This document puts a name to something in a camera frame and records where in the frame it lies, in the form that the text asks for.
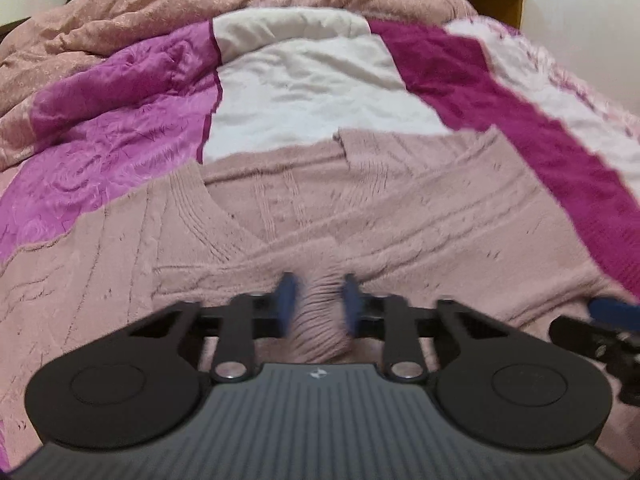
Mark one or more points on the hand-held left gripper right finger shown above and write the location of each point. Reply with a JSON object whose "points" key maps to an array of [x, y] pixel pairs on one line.
{"points": [[351, 305]]}

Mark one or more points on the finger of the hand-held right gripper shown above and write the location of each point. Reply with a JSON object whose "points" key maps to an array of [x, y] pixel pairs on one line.
{"points": [[612, 310]]}

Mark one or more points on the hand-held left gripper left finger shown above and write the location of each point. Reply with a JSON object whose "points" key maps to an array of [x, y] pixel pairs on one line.
{"points": [[287, 305]]}

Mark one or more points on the pink knitted sweater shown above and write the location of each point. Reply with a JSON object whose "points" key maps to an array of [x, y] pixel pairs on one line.
{"points": [[350, 210]]}

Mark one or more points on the magenta and white patchwork quilt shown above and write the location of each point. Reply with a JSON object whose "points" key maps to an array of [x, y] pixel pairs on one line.
{"points": [[310, 85]]}

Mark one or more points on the pink comforter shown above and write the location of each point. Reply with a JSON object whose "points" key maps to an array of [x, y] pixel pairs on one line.
{"points": [[125, 15]]}

